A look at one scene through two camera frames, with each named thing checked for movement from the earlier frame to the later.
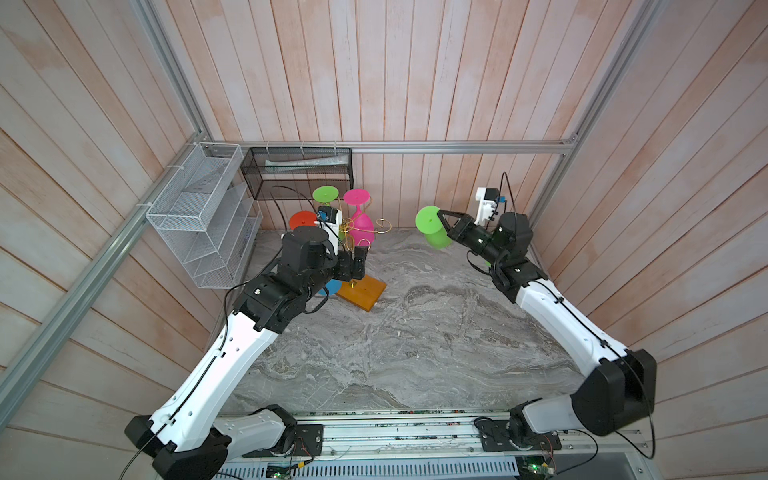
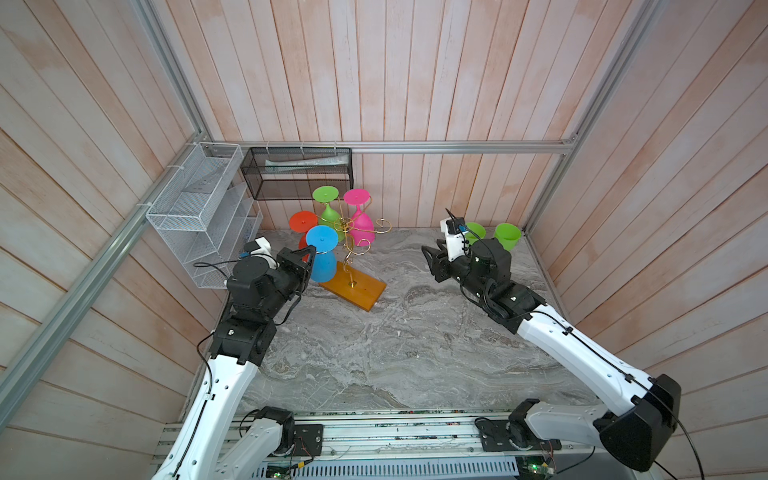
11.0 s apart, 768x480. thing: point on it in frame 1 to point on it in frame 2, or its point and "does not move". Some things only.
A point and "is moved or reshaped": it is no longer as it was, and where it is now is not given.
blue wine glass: [333, 287] is moved or reshaped
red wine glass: [301, 219] does not move
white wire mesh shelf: [209, 221] does not move
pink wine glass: [362, 228] does not move
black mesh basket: [293, 173] does not move
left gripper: [345, 272] to [290, 259]
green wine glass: [429, 224] is moved or reshaped
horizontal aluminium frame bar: [511, 145] does not move
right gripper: [463, 228] to [435, 265]
